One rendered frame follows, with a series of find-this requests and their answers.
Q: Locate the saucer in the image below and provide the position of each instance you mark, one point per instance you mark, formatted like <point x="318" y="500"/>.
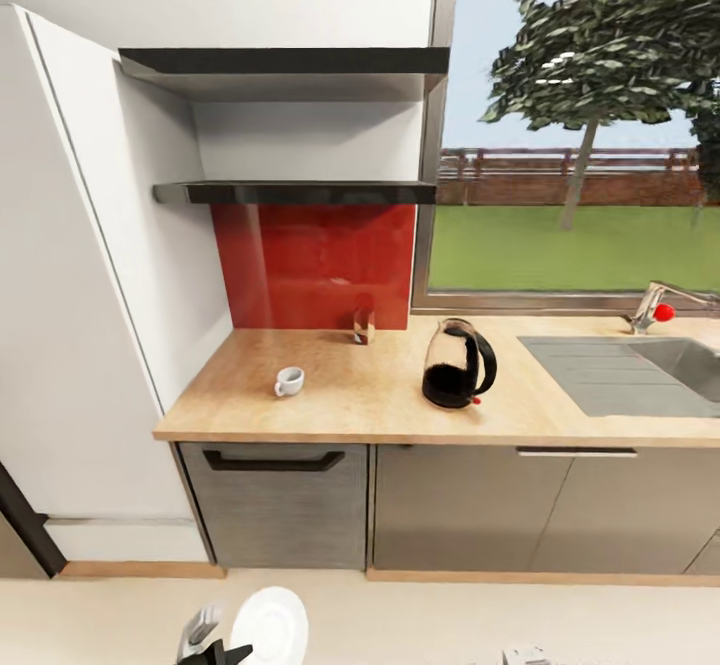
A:
<point x="275" y="622"/>

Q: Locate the fixed window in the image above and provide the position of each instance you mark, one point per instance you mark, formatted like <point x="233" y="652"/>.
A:
<point x="575" y="147"/>

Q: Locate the coffee cup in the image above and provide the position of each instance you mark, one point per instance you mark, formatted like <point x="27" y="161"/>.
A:
<point x="290" y="381"/>

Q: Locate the shelf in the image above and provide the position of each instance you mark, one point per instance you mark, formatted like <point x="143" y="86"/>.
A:
<point x="365" y="74"/>
<point x="295" y="192"/>

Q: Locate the drop in sink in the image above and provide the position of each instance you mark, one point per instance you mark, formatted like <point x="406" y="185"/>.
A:
<point x="660" y="377"/>

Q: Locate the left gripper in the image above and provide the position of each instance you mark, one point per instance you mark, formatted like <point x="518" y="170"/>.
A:
<point x="215" y="655"/>

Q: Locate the electric kettle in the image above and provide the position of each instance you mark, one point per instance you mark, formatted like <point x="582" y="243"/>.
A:
<point x="452" y="364"/>

